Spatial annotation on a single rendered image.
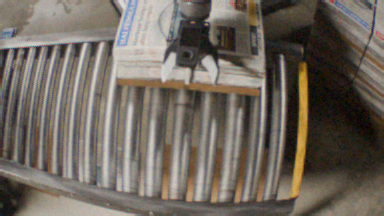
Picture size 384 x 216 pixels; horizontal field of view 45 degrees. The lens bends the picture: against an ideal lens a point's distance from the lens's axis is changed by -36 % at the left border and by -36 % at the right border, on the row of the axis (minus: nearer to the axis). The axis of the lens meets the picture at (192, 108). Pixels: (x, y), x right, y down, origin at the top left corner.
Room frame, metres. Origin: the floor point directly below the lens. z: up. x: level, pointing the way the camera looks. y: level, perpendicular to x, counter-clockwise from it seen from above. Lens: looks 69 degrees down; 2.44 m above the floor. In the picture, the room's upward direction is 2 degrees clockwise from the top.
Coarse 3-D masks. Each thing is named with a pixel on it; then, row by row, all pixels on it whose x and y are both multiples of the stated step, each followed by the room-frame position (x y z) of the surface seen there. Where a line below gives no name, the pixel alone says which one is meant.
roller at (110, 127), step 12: (108, 84) 0.68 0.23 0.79; (108, 96) 0.64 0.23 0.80; (120, 96) 0.65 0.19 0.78; (108, 108) 0.61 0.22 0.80; (108, 120) 0.57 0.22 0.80; (108, 132) 0.54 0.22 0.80; (108, 144) 0.51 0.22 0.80; (108, 156) 0.47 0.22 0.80; (108, 168) 0.43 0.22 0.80; (108, 180) 0.40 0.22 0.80
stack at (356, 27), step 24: (336, 0) 1.09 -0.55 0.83; (360, 0) 1.13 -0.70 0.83; (312, 24) 1.08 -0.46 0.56; (336, 24) 1.04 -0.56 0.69; (360, 24) 0.99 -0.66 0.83; (312, 48) 1.08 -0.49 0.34; (336, 48) 1.02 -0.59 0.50; (312, 72) 1.06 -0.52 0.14; (336, 72) 1.01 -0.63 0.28; (360, 72) 0.96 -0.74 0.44; (336, 96) 1.00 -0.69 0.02; (360, 96) 0.93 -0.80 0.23
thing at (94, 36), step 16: (64, 32) 0.88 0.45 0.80; (80, 32) 0.87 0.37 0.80; (96, 32) 0.86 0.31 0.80; (112, 32) 0.85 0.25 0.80; (0, 48) 0.85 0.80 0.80; (16, 48) 0.84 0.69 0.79; (64, 48) 0.83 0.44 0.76; (80, 48) 0.82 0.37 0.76; (96, 48) 0.82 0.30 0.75; (112, 48) 0.82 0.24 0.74; (272, 48) 0.81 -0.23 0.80; (288, 48) 0.82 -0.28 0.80; (288, 64) 0.80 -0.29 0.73
